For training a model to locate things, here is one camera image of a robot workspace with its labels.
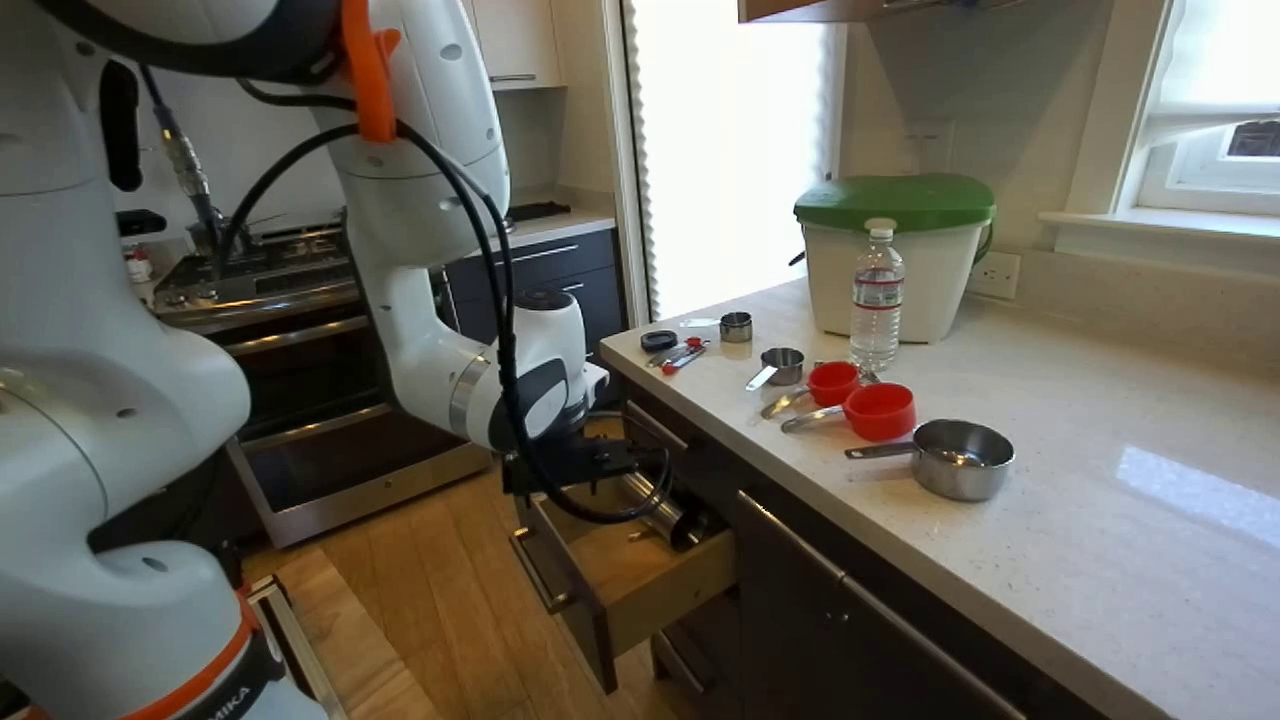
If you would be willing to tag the large steel measuring cup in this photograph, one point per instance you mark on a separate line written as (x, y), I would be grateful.
(963, 466)

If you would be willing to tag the black steel oven range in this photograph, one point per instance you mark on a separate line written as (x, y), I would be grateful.
(346, 466)

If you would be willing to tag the white framed window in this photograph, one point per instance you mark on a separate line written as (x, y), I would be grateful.
(1212, 123)

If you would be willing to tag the large red measuring cup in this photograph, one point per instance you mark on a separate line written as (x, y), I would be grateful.
(881, 414)

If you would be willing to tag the white upper cabinet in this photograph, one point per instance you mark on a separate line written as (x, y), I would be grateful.
(527, 43)

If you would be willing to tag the dark base cabinet with drawers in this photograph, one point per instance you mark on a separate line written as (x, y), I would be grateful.
(586, 272)

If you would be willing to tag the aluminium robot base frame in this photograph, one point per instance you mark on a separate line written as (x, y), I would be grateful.
(287, 642)

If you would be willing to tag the medium steel measuring cup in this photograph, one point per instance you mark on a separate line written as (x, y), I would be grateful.
(782, 366)

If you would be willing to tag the white glass door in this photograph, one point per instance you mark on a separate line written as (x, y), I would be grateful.
(726, 147)

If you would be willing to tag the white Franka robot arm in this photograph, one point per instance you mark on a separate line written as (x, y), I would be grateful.
(83, 401)

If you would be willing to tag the clear plastic water bottle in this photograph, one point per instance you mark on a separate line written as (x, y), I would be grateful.
(879, 303)

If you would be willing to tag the small steel measuring cup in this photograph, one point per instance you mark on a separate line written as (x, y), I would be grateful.
(737, 330)

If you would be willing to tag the white bin with green lid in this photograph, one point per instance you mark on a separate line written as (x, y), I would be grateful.
(951, 272)

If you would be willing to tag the white wall outlet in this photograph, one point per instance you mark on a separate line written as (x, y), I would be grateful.
(994, 272)

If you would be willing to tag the dark grey cabinet door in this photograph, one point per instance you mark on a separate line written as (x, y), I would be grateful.
(853, 652)

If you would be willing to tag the black hanging oven mitt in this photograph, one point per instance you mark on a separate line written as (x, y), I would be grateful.
(122, 135)

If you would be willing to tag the small red measuring cup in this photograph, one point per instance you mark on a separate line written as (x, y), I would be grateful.
(832, 384)

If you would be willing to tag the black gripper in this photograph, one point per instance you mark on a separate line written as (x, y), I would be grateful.
(572, 466)

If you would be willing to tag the black round lid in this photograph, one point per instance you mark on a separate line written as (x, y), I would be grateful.
(656, 340)

